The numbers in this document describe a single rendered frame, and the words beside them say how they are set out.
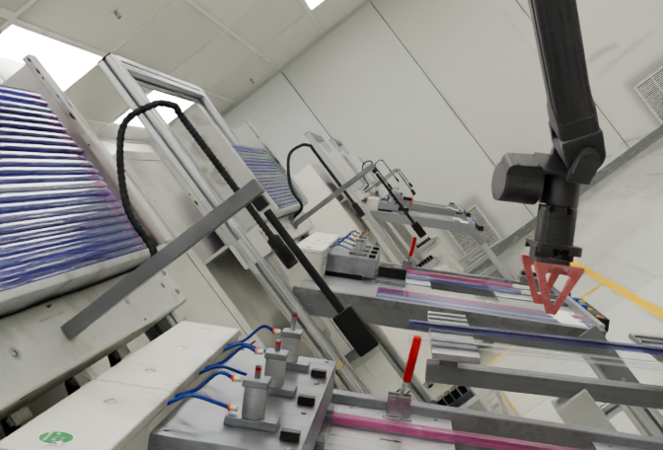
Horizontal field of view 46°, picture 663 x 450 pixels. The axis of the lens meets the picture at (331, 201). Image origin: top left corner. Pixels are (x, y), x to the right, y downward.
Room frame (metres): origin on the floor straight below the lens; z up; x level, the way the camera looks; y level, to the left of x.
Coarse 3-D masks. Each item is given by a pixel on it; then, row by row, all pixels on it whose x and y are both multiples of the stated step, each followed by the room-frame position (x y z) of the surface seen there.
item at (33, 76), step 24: (24, 72) 1.09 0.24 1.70; (48, 96) 1.09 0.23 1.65; (72, 120) 1.07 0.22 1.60; (96, 144) 1.07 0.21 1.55; (96, 168) 1.09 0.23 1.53; (144, 216) 1.07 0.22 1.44; (168, 240) 1.07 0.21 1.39; (96, 264) 0.83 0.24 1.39; (120, 264) 0.90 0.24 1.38; (24, 288) 0.67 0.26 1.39; (48, 288) 0.72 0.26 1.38; (72, 288) 0.82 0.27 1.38; (0, 312) 0.67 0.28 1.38
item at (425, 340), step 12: (408, 336) 1.21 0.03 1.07; (420, 336) 1.21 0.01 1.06; (480, 348) 1.20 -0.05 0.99; (492, 348) 1.20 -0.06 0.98; (504, 348) 1.20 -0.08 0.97; (516, 348) 1.19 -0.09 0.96; (528, 348) 1.20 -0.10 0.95; (540, 348) 1.20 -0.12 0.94; (576, 360) 1.19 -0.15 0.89; (588, 360) 1.19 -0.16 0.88; (600, 360) 1.19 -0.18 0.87; (612, 360) 1.19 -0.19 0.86; (624, 360) 1.19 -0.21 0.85; (636, 360) 1.18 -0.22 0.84; (648, 360) 1.19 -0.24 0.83
